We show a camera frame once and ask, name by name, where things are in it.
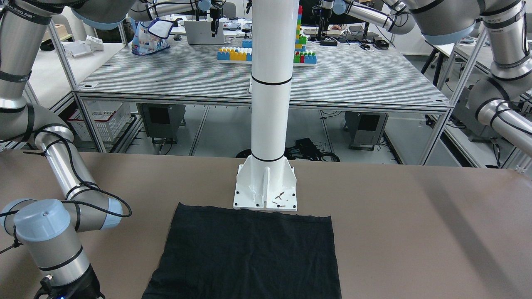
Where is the black graphic t-shirt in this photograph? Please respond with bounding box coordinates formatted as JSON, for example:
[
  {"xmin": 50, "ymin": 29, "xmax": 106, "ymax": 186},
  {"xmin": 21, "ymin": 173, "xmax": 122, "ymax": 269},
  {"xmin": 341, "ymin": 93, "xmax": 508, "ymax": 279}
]
[{"xmin": 142, "ymin": 203, "xmax": 342, "ymax": 299}]

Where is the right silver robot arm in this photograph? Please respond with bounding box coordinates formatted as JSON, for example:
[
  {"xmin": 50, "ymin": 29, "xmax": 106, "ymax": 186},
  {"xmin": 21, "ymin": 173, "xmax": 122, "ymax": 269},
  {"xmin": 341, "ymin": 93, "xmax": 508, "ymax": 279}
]
[{"xmin": 1, "ymin": 0, "xmax": 135, "ymax": 299}]

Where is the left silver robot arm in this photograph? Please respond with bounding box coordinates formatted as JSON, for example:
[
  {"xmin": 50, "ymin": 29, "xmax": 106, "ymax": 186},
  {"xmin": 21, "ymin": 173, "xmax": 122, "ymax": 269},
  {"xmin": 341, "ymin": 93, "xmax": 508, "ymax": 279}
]
[{"xmin": 403, "ymin": 0, "xmax": 532, "ymax": 156}]

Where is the colourful toy block set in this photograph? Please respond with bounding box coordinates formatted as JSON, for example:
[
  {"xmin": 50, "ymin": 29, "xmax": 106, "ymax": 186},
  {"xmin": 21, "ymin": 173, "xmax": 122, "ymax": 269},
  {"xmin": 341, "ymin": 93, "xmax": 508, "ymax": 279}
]
[{"xmin": 217, "ymin": 0, "xmax": 318, "ymax": 67}]

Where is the silver laptop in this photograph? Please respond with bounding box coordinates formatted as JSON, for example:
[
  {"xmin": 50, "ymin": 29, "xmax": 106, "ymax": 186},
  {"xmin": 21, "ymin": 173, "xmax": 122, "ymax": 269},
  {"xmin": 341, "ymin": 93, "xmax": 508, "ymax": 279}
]
[{"xmin": 184, "ymin": 21, "xmax": 225, "ymax": 45}]

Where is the striped metal workbench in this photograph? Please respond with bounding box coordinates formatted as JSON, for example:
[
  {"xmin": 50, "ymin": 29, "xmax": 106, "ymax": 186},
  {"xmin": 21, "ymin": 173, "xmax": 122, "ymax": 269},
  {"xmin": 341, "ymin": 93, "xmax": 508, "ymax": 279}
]
[{"xmin": 73, "ymin": 35, "xmax": 453, "ymax": 166}]

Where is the white plastic crate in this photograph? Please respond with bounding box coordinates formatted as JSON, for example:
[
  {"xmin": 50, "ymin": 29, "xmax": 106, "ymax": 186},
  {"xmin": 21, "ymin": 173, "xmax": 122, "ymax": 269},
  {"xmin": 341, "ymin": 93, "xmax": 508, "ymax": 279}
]
[{"xmin": 68, "ymin": 101, "xmax": 131, "ymax": 142}]

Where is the printed plastic bag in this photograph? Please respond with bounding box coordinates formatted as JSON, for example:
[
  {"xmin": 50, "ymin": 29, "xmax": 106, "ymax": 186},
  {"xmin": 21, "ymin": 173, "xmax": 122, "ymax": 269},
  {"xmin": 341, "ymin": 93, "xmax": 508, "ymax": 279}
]
[{"xmin": 131, "ymin": 18, "xmax": 173, "ymax": 56}]

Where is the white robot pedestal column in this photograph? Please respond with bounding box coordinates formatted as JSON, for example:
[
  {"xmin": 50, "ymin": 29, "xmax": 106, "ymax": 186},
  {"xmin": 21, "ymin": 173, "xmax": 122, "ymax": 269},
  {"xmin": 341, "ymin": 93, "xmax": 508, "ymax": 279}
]
[{"xmin": 233, "ymin": 0, "xmax": 298, "ymax": 212}]

